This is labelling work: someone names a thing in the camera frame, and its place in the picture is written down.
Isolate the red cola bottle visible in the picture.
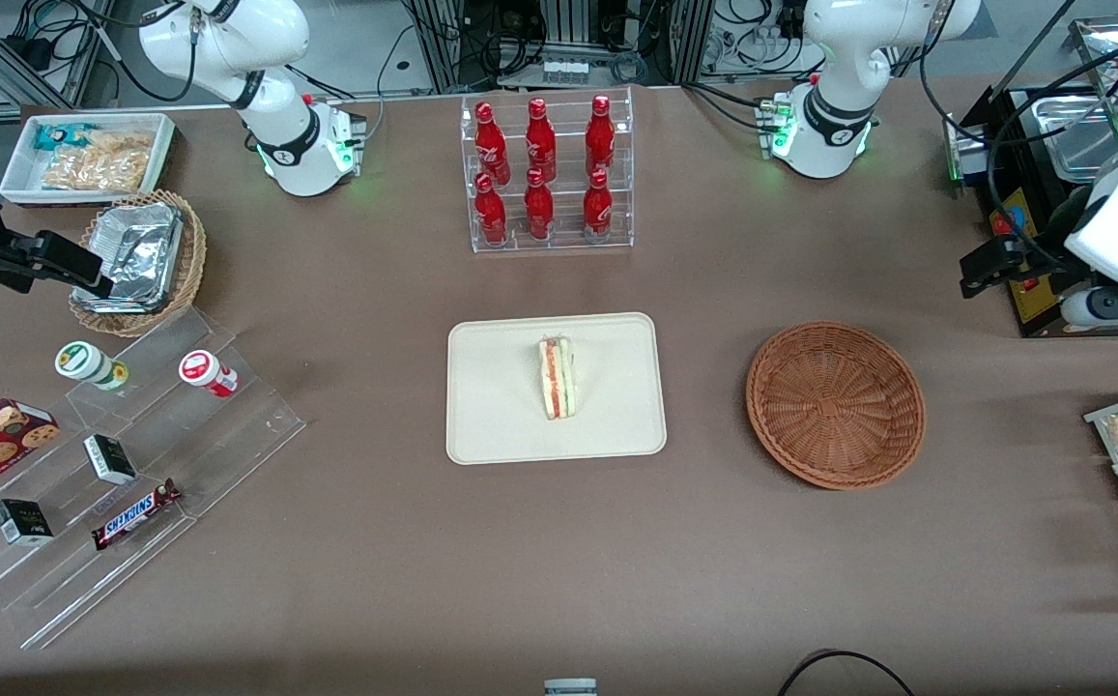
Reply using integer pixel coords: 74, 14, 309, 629
473, 173, 508, 245
582, 170, 614, 239
474, 101, 511, 187
585, 95, 616, 178
523, 168, 556, 241
525, 98, 558, 183

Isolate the black food warmer yellow panel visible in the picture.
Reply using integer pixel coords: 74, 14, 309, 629
945, 14, 1118, 339

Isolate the small black carton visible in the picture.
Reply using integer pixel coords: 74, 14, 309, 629
0, 498, 55, 547
83, 434, 138, 486

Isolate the aluminium foil container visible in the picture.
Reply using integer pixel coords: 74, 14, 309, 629
73, 201, 185, 315

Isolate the silver aluminium frame post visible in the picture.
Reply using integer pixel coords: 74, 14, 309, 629
404, 0, 468, 95
660, 0, 714, 86

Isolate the clear bag of chips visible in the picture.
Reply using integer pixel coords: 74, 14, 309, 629
42, 130, 156, 192

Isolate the Snickers chocolate bar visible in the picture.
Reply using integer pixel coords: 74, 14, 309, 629
91, 478, 183, 552

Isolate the white rectangular plastic bin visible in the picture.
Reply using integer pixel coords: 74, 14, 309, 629
0, 112, 178, 209

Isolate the teal snack packet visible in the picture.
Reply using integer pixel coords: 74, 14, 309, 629
34, 122, 96, 151

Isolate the black looped table cable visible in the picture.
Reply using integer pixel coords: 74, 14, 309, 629
776, 650, 917, 696

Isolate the round brown wicker basket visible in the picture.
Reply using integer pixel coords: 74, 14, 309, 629
746, 321, 927, 490

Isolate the triangle sandwich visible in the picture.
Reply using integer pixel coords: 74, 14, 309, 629
536, 334, 579, 421

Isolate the cream plastic tray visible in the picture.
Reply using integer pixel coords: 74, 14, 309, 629
446, 311, 668, 466

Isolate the clear acrylic bottle rack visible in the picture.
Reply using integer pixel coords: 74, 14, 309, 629
460, 86, 635, 255

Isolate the white bottle red cap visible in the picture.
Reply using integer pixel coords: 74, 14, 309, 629
179, 350, 240, 399

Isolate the small tan wicker basket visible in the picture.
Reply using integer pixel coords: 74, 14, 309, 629
68, 189, 208, 338

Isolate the clear acrylic stepped shelf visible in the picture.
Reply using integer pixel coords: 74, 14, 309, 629
0, 307, 307, 651

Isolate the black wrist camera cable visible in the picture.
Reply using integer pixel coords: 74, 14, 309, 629
987, 39, 1118, 274

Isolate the white bottle green cap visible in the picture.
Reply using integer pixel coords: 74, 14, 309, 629
55, 340, 130, 392

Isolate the steel pan in warmer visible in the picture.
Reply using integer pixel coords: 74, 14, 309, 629
1027, 92, 1118, 185

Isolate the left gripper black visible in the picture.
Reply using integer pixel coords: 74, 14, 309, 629
960, 187, 1096, 299

